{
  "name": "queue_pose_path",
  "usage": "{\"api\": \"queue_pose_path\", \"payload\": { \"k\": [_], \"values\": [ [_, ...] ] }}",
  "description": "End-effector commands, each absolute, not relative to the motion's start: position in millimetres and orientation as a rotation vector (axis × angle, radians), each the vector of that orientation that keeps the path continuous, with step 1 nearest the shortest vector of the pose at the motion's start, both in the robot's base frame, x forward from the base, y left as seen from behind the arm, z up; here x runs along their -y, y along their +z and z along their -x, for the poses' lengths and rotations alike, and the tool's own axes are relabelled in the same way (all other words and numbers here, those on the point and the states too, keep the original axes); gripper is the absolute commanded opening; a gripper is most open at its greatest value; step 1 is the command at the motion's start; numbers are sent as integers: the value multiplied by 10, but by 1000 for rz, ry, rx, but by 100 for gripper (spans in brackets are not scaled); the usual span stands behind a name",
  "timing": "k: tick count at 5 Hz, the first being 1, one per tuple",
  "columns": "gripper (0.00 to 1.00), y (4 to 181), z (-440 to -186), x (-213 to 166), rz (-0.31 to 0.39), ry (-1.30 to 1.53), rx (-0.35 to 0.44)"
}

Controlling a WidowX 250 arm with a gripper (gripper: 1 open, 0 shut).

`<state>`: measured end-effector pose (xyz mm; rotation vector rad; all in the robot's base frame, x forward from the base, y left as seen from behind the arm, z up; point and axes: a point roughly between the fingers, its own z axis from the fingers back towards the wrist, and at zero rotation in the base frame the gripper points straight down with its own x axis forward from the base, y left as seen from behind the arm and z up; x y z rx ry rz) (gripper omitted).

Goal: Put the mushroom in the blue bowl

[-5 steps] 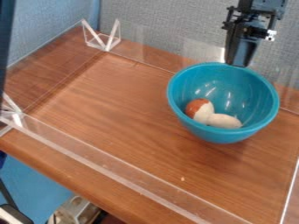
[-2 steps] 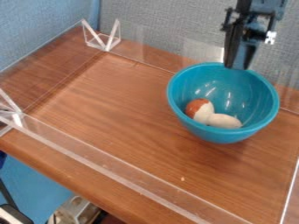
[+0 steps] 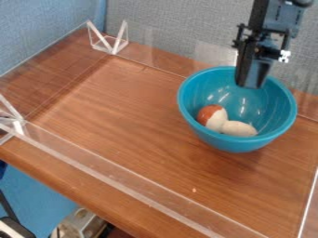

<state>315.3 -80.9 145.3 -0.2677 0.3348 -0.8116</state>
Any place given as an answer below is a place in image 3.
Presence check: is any white brown-capped toy mushroom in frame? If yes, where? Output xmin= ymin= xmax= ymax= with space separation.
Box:
xmin=197 ymin=104 xmax=257 ymax=137

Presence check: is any clear acrylic left bracket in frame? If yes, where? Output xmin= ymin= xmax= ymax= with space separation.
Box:
xmin=0 ymin=94 xmax=26 ymax=146

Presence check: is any clear acrylic back barrier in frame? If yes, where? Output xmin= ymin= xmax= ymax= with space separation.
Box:
xmin=119 ymin=28 xmax=318 ymax=122

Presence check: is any clear acrylic front barrier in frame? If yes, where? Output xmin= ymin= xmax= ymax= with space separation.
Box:
xmin=0 ymin=122 xmax=272 ymax=238

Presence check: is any white device under table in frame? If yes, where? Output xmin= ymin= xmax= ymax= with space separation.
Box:
xmin=50 ymin=207 xmax=107 ymax=238

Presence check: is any blue plastic bowl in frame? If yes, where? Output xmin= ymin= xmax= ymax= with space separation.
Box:
xmin=177 ymin=66 xmax=297 ymax=152

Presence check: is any clear acrylic corner bracket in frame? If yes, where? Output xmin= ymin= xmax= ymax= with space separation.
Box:
xmin=86 ymin=20 xmax=130 ymax=55

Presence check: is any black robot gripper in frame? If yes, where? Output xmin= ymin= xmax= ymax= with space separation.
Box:
xmin=234 ymin=0 xmax=313 ymax=89

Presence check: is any clear acrylic barrier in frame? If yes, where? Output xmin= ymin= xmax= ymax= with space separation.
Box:
xmin=119 ymin=28 xmax=318 ymax=122
xmin=0 ymin=122 xmax=272 ymax=238

